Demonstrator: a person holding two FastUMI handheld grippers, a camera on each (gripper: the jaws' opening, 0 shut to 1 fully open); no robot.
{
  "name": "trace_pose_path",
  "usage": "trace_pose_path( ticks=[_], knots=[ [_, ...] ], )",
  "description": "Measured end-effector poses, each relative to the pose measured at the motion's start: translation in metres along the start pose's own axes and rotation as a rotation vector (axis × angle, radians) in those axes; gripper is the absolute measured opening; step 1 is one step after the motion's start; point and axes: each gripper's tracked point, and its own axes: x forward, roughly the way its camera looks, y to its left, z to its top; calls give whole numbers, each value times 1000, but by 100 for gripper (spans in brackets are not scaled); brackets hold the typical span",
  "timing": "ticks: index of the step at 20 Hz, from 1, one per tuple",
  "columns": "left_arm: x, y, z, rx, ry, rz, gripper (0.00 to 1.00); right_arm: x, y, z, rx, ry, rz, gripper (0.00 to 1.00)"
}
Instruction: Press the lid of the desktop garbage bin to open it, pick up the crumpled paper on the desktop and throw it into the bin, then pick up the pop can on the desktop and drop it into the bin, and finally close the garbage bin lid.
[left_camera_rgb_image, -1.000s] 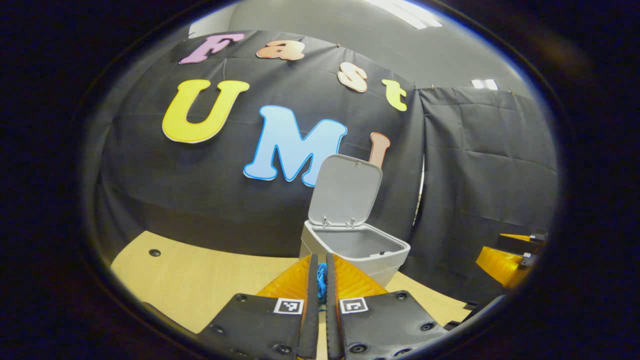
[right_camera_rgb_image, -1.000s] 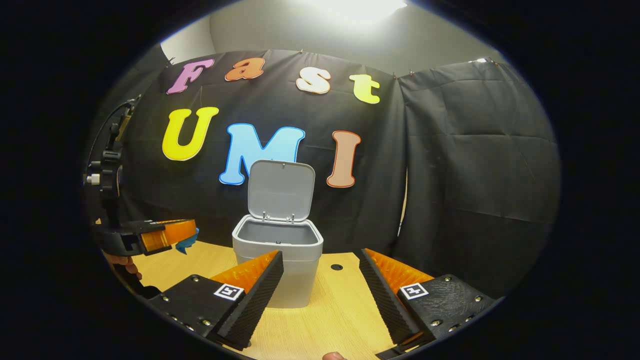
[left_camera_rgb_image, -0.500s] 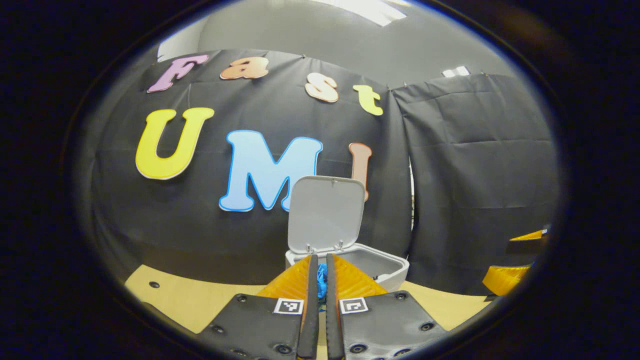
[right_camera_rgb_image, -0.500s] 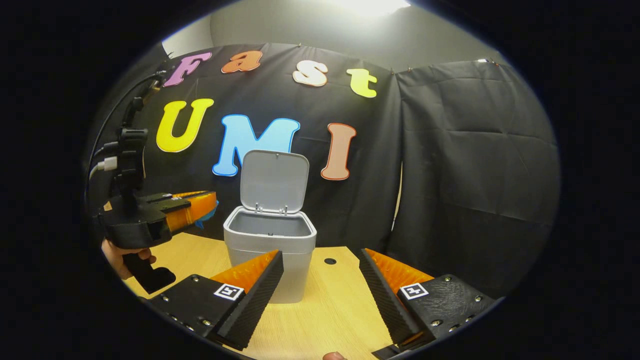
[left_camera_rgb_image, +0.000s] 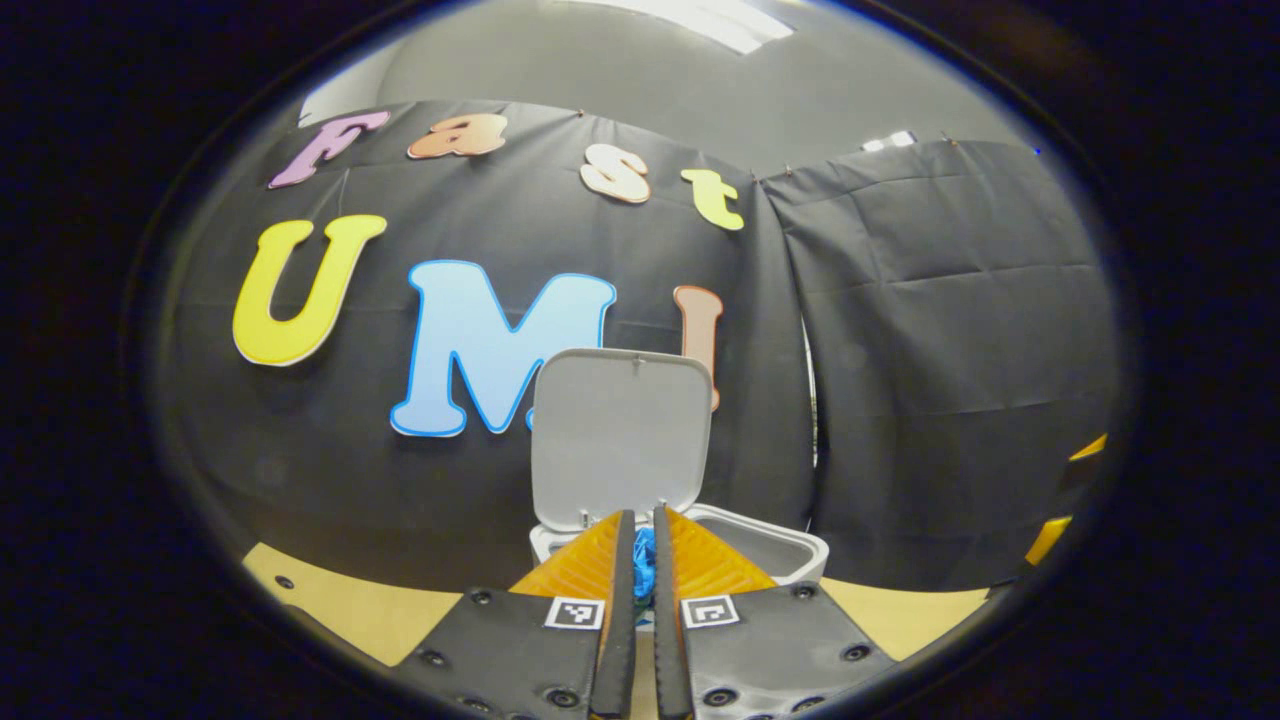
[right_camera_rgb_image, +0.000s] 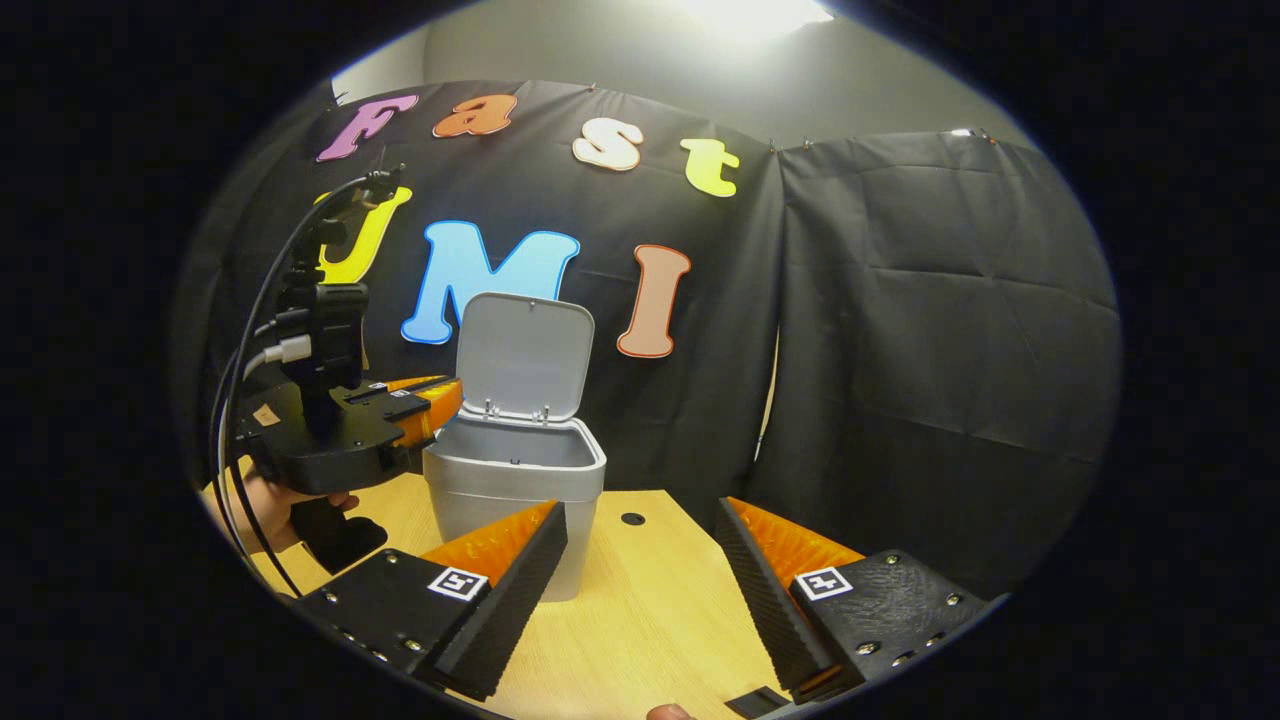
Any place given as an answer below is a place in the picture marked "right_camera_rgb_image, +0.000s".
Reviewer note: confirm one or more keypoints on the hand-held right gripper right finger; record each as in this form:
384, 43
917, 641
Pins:
765, 610

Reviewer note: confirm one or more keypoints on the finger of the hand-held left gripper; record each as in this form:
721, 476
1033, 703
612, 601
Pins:
395, 387
435, 410

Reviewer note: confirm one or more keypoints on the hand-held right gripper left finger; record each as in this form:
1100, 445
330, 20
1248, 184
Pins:
520, 610

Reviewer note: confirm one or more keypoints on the white desktop garbage bin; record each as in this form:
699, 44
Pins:
520, 470

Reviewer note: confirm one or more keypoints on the wooden desktop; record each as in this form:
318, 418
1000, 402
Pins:
640, 620

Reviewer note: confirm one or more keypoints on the large ceiling light panel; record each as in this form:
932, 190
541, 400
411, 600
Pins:
760, 15

